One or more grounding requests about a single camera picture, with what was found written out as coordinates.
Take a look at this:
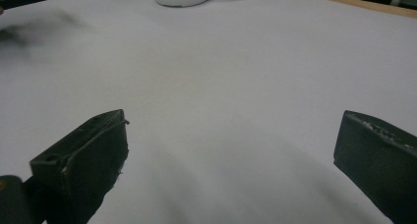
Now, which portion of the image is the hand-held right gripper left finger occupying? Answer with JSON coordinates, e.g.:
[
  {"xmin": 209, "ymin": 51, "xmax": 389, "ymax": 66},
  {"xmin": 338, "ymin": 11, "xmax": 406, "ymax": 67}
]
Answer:
[{"xmin": 30, "ymin": 108, "xmax": 131, "ymax": 224}]

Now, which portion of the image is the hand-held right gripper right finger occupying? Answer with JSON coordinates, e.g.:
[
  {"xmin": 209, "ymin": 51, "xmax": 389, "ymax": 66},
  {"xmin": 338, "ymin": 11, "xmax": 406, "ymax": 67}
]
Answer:
[{"xmin": 332, "ymin": 110, "xmax": 417, "ymax": 224}]

